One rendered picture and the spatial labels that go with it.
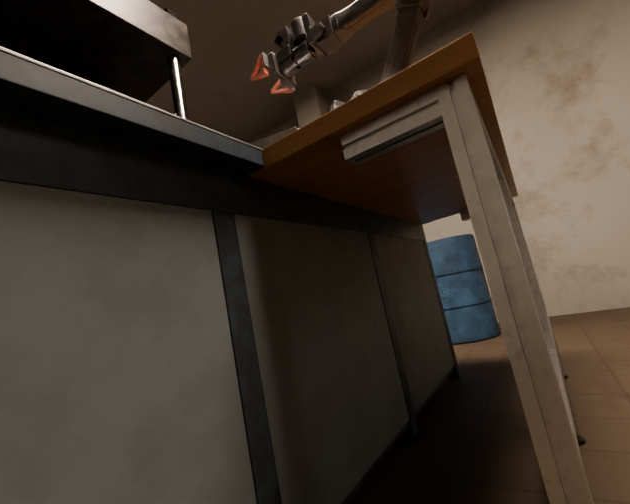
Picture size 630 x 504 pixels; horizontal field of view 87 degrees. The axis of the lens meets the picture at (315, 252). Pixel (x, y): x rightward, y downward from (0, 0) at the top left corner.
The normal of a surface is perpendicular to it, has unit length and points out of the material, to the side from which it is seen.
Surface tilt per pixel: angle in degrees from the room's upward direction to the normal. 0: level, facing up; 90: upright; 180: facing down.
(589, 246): 90
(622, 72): 90
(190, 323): 90
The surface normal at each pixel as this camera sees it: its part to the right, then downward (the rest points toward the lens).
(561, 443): -0.55, -0.02
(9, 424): 0.80, -0.25
